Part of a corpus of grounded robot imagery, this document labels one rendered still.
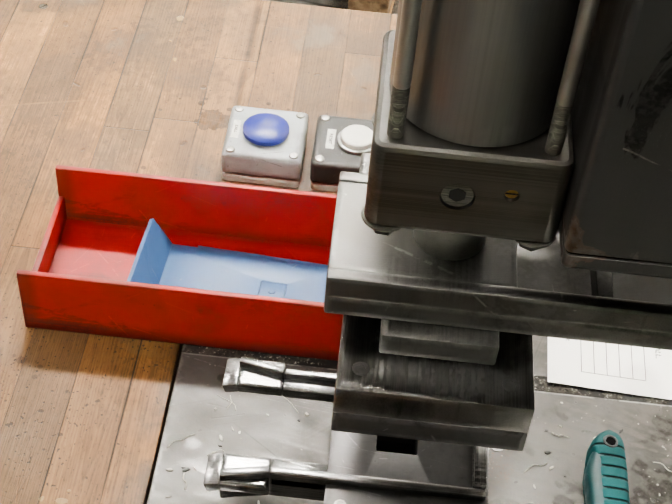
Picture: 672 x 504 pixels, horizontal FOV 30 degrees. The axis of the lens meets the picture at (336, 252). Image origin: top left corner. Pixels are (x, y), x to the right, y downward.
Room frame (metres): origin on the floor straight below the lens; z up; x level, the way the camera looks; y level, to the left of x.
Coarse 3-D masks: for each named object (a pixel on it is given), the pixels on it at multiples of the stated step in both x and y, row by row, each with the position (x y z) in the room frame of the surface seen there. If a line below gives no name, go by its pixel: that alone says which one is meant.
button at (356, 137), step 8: (344, 128) 0.83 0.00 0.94; (352, 128) 0.83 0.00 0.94; (360, 128) 0.83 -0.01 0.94; (368, 128) 0.83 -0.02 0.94; (344, 136) 0.82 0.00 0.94; (352, 136) 0.82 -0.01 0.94; (360, 136) 0.82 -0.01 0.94; (368, 136) 0.82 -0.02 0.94; (344, 144) 0.81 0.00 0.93; (352, 144) 0.81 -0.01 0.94; (360, 144) 0.81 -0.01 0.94; (368, 144) 0.81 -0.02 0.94
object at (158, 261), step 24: (144, 240) 0.68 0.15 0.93; (168, 240) 0.70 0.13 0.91; (144, 264) 0.66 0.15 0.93; (168, 264) 0.68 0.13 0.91; (192, 264) 0.68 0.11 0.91; (216, 264) 0.68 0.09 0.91; (240, 264) 0.69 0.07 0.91; (264, 264) 0.69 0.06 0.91; (288, 264) 0.69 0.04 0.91; (216, 288) 0.66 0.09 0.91; (240, 288) 0.66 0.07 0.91; (288, 288) 0.66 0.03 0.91; (312, 288) 0.67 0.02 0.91
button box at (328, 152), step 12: (324, 120) 0.85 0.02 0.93; (336, 120) 0.85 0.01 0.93; (348, 120) 0.85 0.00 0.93; (360, 120) 0.85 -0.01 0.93; (324, 132) 0.83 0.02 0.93; (336, 132) 0.83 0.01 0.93; (324, 144) 0.82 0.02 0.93; (336, 144) 0.82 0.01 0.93; (312, 156) 0.80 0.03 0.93; (324, 156) 0.80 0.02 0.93; (336, 156) 0.80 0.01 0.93; (348, 156) 0.80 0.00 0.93; (360, 156) 0.80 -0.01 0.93; (312, 168) 0.79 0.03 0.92; (324, 168) 0.79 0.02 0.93; (336, 168) 0.79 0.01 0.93; (348, 168) 0.79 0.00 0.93; (312, 180) 0.79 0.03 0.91; (324, 180) 0.79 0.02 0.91; (336, 180) 0.79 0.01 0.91
